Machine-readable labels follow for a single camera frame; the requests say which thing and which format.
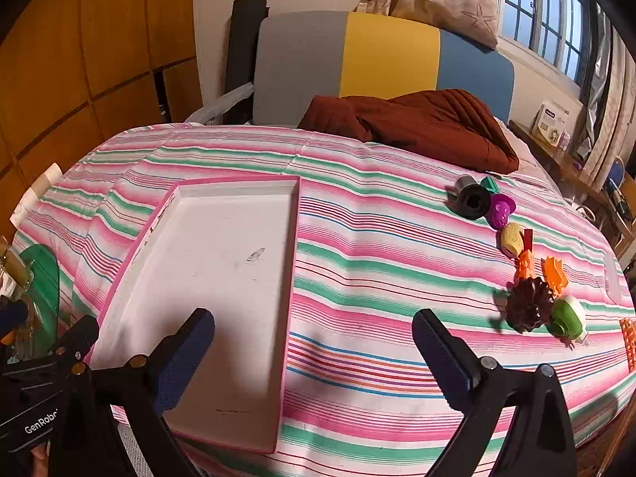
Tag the white cardboard box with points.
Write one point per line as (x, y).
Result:
(549, 124)

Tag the grey cup with black lid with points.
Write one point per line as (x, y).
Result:
(472, 199)

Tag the pale pink pillow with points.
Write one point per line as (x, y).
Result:
(516, 145)

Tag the pink shallow tray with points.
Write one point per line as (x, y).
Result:
(213, 268)

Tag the small lilac bottle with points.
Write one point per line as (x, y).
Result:
(564, 141)

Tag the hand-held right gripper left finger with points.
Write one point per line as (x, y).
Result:
(186, 353)

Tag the green round plate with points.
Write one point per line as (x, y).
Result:
(42, 278)

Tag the yellow oval mold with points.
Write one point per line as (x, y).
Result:
(512, 240)

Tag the orange grid piece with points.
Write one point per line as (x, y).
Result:
(630, 345)

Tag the brown quilted duvet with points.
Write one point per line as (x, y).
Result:
(437, 124)

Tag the purple plastic mold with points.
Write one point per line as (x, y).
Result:
(499, 211)

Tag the wooden wardrobe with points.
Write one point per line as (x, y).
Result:
(99, 35)

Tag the brown flower mold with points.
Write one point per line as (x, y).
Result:
(529, 305)

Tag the orange holed block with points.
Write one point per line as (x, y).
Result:
(525, 266)

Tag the green plastic mold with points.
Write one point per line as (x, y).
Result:
(490, 184)

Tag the white bed frame rail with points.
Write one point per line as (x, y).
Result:
(223, 102)

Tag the black rolled mat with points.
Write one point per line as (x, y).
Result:
(243, 44)

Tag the silver beige side curtain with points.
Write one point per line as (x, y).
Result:
(606, 109)

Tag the barred window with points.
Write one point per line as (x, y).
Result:
(536, 5)

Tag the wooden bedside desk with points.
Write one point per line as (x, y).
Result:
(561, 169)

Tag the green white plastic tool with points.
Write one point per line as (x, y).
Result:
(566, 318)

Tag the orange star cutter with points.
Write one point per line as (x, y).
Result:
(554, 273)

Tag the pink green striped blanket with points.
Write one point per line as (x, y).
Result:
(387, 258)

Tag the red plastic block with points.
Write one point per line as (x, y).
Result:
(527, 238)

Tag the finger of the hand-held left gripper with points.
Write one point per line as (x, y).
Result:
(82, 333)
(11, 318)

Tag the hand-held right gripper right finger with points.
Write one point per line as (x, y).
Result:
(442, 357)

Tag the blue chair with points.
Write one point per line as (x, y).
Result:
(615, 176)

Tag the grey yellow blue headboard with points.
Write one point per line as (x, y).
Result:
(387, 54)

